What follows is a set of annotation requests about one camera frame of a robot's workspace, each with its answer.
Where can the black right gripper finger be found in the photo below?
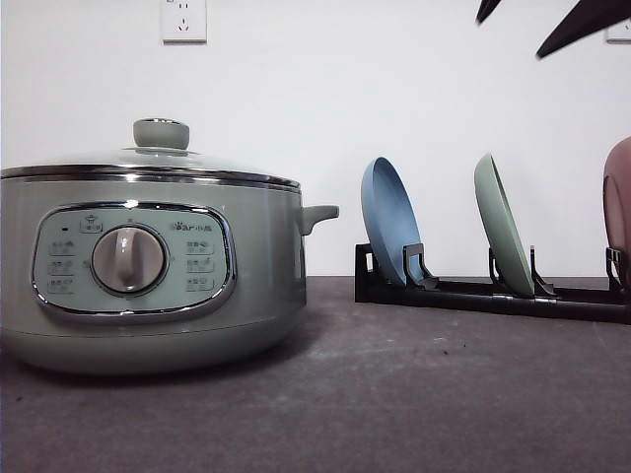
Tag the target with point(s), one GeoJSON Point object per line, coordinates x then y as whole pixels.
{"type": "Point", "coordinates": [591, 20]}
{"type": "Point", "coordinates": [488, 7]}

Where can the green plate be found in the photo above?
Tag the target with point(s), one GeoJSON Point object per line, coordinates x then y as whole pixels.
{"type": "Point", "coordinates": [503, 226]}

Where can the glass lid with green knob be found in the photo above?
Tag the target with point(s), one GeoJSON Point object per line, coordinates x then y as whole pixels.
{"type": "Point", "coordinates": [161, 133]}

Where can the pink plate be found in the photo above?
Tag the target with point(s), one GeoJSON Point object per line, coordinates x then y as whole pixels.
{"type": "Point", "coordinates": [618, 197]}

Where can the blue plate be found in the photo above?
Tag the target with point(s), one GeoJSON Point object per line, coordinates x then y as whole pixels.
{"type": "Point", "coordinates": [389, 222]}

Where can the black plate rack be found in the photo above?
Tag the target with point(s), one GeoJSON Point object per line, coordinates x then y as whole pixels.
{"type": "Point", "coordinates": [389, 294]}

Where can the pale green electric steamer pot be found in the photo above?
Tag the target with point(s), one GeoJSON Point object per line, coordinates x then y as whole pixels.
{"type": "Point", "coordinates": [266, 276]}

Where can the white wall socket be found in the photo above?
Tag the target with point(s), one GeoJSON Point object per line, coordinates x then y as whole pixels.
{"type": "Point", "coordinates": [185, 22]}
{"type": "Point", "coordinates": [623, 34]}

